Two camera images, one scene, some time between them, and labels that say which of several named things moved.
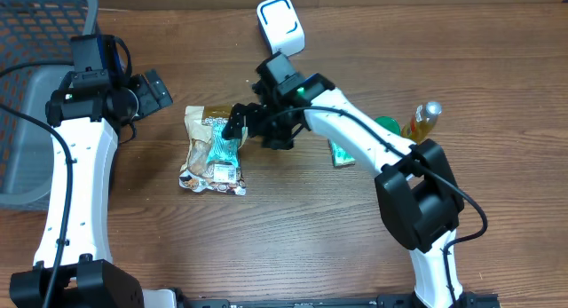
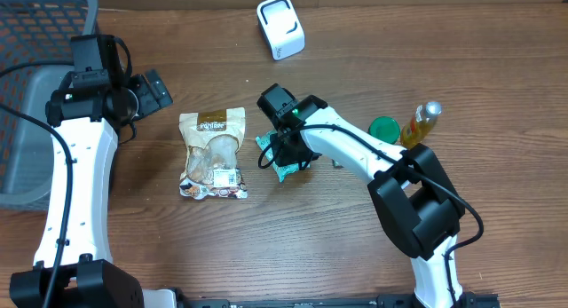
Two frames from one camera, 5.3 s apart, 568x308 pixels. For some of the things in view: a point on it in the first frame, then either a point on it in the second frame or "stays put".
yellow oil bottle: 422,121 stays put
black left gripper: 150,103 stays put
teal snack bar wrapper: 224,149 → 265,145
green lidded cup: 390,124 stays put
